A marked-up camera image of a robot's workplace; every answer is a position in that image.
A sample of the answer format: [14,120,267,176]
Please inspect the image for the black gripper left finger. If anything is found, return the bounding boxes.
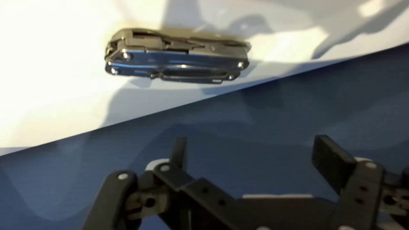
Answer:
[80,137,199,230]

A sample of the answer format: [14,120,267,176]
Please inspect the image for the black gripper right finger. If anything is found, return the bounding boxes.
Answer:
[311,134,409,230]

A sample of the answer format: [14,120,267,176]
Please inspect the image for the dark metal folding multi-tool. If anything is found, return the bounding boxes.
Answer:
[103,27,253,86]

